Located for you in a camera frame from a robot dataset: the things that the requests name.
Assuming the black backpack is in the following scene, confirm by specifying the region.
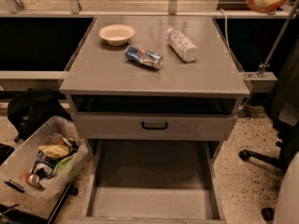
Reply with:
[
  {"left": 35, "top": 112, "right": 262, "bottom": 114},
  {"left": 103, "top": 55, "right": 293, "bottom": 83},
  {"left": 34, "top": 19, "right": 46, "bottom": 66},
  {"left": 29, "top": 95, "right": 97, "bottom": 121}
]
[{"left": 7, "top": 90, "right": 71, "bottom": 142}]

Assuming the clear plastic water bottle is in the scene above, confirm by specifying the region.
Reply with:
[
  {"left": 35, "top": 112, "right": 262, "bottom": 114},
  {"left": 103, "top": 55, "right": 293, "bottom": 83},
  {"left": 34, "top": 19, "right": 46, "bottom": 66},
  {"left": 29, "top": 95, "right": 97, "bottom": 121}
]
[{"left": 167, "top": 29, "right": 198, "bottom": 63}]

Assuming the closed drawer with black handle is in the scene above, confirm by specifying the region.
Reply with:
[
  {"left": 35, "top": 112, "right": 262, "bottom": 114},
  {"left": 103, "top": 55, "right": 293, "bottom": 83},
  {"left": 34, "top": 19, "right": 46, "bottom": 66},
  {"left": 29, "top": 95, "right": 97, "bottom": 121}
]
[{"left": 73, "top": 112, "right": 237, "bottom": 141}]

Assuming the white cable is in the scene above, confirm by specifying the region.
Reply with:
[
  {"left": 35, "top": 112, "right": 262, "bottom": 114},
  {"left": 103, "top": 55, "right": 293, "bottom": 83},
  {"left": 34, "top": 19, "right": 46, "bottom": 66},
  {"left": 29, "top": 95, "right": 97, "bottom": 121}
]
[{"left": 218, "top": 8, "right": 232, "bottom": 51}]

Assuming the blue white snack bag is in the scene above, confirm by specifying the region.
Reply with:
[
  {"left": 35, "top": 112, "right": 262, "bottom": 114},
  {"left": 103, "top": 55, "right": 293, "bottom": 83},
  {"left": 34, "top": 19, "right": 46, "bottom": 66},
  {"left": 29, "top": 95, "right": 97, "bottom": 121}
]
[{"left": 31, "top": 151, "right": 58, "bottom": 179}]

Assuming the metal clamp bracket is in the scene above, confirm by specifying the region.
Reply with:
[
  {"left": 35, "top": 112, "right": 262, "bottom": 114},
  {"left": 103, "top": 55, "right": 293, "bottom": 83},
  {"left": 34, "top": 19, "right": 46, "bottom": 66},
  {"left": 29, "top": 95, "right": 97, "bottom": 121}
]
[{"left": 242, "top": 1, "right": 299, "bottom": 93}]

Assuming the red soda can in bin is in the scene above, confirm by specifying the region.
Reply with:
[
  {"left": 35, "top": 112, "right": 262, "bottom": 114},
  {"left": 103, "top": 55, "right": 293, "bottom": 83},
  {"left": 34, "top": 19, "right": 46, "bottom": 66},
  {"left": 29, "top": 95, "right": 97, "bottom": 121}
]
[{"left": 20, "top": 173, "right": 39, "bottom": 187}]

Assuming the grey drawer cabinet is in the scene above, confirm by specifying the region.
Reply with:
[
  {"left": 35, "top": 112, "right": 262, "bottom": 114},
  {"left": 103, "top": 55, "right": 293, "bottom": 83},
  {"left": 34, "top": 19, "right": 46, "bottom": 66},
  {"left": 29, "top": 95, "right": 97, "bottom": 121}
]
[{"left": 59, "top": 14, "right": 251, "bottom": 161}]

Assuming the white paper bowl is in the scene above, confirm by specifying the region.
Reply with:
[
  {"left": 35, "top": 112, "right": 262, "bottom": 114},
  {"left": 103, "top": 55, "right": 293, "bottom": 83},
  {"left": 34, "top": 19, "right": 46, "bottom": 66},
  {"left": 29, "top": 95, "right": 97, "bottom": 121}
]
[{"left": 98, "top": 24, "right": 135, "bottom": 47}]

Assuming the yellow chip bag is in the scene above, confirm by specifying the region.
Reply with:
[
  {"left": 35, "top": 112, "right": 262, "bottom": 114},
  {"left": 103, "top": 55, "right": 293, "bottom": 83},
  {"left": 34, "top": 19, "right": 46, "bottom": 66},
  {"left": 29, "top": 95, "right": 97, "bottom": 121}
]
[{"left": 39, "top": 145, "right": 70, "bottom": 159}]

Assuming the green snack bag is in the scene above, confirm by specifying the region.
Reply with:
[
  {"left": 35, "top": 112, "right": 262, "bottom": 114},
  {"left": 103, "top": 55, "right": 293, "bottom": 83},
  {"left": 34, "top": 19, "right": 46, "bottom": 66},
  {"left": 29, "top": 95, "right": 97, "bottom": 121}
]
[{"left": 51, "top": 156, "right": 72, "bottom": 176}]

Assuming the clear plastic storage bin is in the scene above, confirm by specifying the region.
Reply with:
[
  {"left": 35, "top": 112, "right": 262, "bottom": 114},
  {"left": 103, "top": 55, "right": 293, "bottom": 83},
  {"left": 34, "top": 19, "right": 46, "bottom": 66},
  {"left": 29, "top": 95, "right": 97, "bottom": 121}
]
[{"left": 0, "top": 117, "right": 88, "bottom": 200}]

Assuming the black office chair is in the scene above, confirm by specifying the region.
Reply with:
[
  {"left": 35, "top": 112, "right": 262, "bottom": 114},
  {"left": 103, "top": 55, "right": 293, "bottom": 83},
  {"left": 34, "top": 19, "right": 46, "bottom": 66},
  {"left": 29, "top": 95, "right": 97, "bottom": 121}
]
[{"left": 239, "top": 45, "right": 299, "bottom": 224}]

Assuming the red apple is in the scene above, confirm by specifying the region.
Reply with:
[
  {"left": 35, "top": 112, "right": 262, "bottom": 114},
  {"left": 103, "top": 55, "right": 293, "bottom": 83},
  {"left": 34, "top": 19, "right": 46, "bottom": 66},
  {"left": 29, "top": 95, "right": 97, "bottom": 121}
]
[{"left": 246, "top": 0, "right": 287, "bottom": 13}]

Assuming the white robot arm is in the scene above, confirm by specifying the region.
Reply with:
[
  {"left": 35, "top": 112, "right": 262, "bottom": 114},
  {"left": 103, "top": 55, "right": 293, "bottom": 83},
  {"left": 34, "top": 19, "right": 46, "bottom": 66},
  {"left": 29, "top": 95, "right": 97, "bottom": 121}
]
[{"left": 247, "top": 0, "right": 299, "bottom": 224}]

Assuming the open grey drawer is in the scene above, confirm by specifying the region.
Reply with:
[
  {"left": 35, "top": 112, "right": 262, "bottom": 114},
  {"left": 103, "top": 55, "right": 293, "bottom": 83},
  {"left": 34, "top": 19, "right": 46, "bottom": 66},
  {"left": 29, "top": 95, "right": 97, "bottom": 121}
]
[{"left": 67, "top": 140, "right": 227, "bottom": 224}]

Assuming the crushed blue soda can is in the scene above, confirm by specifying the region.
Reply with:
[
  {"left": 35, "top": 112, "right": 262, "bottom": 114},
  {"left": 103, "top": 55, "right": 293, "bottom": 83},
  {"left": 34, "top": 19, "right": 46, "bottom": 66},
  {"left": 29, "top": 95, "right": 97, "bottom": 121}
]
[{"left": 125, "top": 45, "right": 164, "bottom": 70}]

